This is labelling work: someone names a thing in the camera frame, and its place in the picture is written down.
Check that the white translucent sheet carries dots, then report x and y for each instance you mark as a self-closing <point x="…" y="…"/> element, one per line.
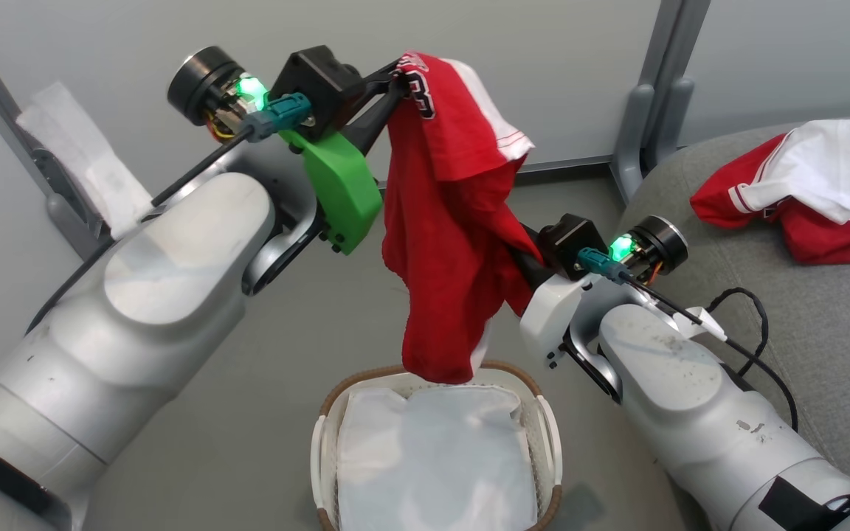
<point x="85" y="162"/>

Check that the grey partition foot bar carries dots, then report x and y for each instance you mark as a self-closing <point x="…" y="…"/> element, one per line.
<point x="74" y="214"/>

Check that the red basketball shorts number 23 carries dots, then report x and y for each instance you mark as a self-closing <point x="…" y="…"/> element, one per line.
<point x="447" y="243"/>

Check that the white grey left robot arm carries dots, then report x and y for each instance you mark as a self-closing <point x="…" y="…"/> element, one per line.
<point x="144" y="295"/>

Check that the white basket liner cloth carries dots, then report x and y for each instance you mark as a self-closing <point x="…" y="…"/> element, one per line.
<point x="432" y="457"/>

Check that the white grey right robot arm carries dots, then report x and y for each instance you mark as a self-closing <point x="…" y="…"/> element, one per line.
<point x="690" y="413"/>

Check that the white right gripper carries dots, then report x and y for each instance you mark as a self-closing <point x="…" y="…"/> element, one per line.
<point x="550" y="317"/>

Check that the grey partition foot bracket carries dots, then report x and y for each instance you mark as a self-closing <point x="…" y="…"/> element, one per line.
<point x="672" y="118"/>
<point x="630" y="140"/>

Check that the woven white laundry basket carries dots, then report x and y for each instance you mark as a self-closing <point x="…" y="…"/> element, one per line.
<point x="325" y="450"/>

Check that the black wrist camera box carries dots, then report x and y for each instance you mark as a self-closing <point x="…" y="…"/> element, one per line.
<point x="318" y="81"/>
<point x="569" y="240"/>

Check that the grey fabric sofa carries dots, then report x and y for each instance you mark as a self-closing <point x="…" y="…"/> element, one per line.
<point x="823" y="324"/>

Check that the red basketball jersey white trim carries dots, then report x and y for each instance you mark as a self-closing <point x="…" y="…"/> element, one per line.
<point x="823" y="228"/>

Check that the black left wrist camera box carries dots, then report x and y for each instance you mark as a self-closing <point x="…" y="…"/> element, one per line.
<point x="318" y="81"/>

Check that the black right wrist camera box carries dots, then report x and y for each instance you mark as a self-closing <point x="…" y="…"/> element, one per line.
<point x="569" y="240"/>

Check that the grey upright partition frame post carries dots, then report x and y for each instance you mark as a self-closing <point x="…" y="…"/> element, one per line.
<point x="672" y="44"/>

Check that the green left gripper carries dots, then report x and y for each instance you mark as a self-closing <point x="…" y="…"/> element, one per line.
<point x="344" y="192"/>

